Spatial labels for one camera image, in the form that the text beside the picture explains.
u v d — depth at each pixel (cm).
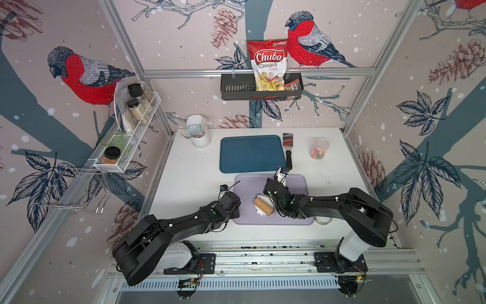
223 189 80
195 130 104
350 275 74
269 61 80
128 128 70
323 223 85
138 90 79
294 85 86
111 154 59
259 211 86
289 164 104
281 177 78
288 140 119
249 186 97
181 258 61
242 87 107
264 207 85
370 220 45
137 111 76
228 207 68
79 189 56
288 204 68
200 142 111
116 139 68
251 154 108
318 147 104
